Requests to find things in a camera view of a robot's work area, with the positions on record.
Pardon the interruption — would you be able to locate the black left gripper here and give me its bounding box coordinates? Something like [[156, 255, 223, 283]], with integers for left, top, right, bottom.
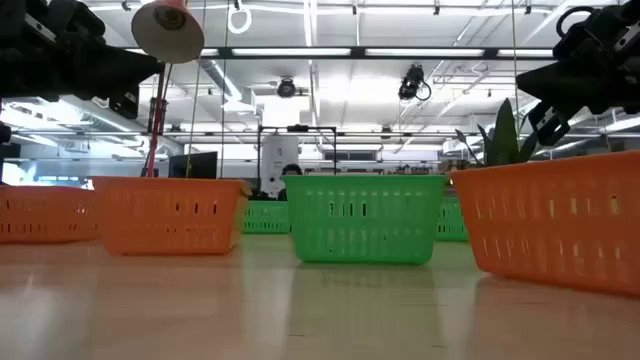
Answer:
[[29, 0, 166, 120]]

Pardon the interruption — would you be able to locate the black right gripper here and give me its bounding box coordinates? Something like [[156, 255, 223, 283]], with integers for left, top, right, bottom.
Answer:
[[517, 2, 640, 147]]

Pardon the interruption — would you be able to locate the orange plastic basket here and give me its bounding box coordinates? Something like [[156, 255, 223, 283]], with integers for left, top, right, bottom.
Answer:
[[0, 184, 101, 245], [448, 151, 640, 297], [91, 175, 253, 257]]

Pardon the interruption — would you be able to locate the green plastic basket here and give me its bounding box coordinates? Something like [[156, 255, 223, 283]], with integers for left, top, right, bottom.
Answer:
[[433, 196, 470, 243], [282, 174, 447, 266], [243, 199, 292, 235]]

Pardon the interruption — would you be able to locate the red desk lamp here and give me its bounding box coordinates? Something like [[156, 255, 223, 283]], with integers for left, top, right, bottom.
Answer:
[[131, 0, 205, 179]]

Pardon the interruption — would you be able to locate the artificial plant in white pot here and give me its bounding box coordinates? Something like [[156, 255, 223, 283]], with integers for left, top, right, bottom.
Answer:
[[454, 97, 540, 169]]

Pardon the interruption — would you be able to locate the black computer monitor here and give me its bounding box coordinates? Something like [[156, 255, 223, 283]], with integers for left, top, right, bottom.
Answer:
[[167, 151, 219, 180]]

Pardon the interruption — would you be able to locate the white hanging loop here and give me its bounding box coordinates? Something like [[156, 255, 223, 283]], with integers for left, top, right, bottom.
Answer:
[[227, 0, 253, 35]]

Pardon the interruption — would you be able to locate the round black ceiling fixture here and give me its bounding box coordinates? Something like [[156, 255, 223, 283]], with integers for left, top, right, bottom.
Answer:
[[276, 76, 298, 99]]

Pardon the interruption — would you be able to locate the white machine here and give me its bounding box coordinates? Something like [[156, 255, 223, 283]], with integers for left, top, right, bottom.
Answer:
[[259, 134, 300, 199]]

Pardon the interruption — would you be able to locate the person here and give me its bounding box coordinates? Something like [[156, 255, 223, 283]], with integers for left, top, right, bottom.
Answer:
[[277, 163, 305, 202]]

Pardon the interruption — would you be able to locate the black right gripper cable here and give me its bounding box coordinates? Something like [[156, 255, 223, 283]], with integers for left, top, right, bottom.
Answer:
[[556, 5, 596, 49]]

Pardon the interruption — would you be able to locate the black overhead camera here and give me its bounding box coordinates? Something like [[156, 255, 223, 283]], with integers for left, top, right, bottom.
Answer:
[[397, 63, 433, 103]]

